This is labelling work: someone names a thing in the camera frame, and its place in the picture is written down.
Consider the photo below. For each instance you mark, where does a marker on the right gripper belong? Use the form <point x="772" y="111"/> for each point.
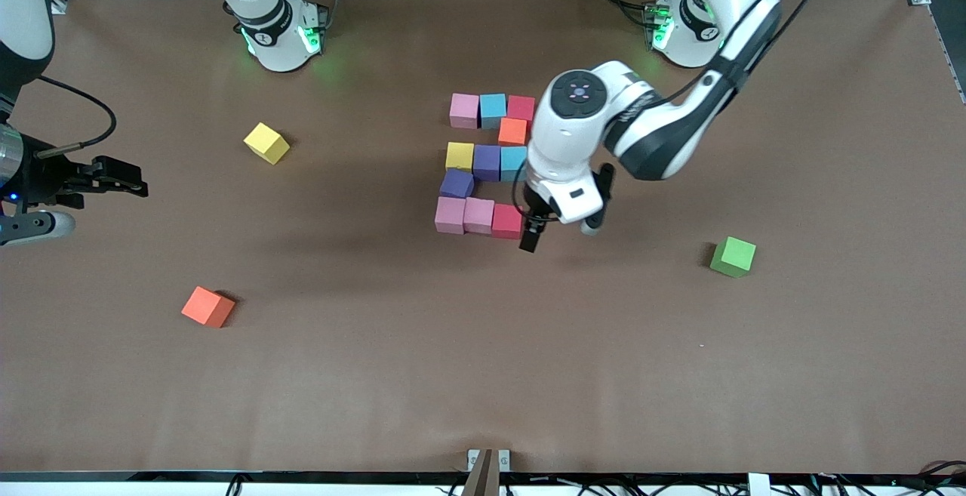
<point x="47" y="180"/>

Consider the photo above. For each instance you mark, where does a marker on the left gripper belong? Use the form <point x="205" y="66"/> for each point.
<point x="537" y="214"/>

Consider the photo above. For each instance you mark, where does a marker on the red foam cube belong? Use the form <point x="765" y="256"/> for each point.
<point x="521" y="107"/>
<point x="506" y="220"/>

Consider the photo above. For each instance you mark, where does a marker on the blue foam cube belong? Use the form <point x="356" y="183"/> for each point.
<point x="512" y="162"/>
<point x="493" y="109"/>

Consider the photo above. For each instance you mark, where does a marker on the pink foam cube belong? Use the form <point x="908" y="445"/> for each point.
<point x="464" y="111"/>
<point x="450" y="214"/>
<point x="478" y="214"/>

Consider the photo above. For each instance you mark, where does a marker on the purple foam cube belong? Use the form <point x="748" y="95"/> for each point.
<point x="487" y="162"/>
<point x="456" y="183"/>

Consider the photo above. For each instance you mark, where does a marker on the orange foam cube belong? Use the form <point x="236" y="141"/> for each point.
<point x="207" y="306"/>
<point x="512" y="131"/>

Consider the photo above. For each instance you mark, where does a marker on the yellow foam cube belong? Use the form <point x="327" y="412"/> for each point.
<point x="459" y="156"/>
<point x="266" y="141"/>

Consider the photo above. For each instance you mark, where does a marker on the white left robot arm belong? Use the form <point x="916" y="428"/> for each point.
<point x="649" y="118"/>

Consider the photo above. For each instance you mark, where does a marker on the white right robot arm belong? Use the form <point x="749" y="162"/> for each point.
<point x="264" y="13"/>

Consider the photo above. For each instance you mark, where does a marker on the green foam cube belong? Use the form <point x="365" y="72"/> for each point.
<point x="733" y="256"/>

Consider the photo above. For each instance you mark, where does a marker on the brown table cover sheet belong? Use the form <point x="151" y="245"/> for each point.
<point x="483" y="368"/>

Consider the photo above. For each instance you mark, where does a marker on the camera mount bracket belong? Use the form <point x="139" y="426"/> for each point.
<point x="484" y="473"/>

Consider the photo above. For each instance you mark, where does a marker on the white edge bracket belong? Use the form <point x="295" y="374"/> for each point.
<point x="758" y="485"/>

